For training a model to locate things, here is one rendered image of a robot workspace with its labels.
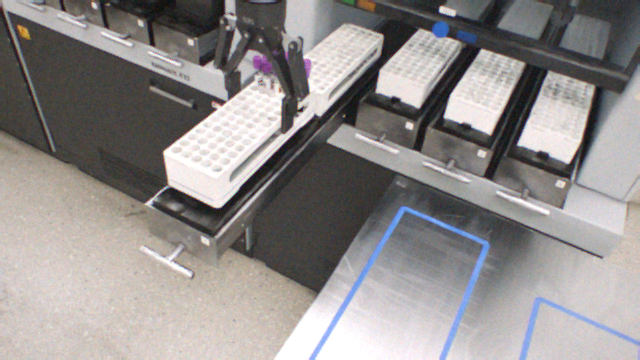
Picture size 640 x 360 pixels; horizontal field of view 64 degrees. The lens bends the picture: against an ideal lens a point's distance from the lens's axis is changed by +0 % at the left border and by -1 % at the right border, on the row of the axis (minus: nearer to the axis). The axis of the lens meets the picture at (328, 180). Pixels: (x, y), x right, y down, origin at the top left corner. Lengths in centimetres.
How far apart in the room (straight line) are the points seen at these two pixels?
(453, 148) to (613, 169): 30
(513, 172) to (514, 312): 36
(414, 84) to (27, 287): 134
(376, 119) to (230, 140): 38
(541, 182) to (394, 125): 30
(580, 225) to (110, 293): 134
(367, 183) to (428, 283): 49
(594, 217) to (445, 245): 39
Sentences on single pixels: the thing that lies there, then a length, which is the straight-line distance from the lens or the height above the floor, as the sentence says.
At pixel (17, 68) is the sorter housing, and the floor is 45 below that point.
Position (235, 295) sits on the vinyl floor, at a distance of 169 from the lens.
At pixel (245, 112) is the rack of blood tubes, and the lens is 86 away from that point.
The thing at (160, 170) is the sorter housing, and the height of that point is 30.
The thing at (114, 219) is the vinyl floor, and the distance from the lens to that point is 196.
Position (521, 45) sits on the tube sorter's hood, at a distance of 99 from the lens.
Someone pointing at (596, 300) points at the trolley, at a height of 82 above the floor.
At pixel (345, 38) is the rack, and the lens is 118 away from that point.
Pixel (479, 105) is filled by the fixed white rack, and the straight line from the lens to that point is 103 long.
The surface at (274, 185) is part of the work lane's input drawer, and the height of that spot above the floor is 79.
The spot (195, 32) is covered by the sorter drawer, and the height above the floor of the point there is 82.
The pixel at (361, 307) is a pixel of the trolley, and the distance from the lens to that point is 70.
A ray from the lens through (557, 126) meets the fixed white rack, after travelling 106.
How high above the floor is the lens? 140
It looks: 43 degrees down
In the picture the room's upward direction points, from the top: 7 degrees clockwise
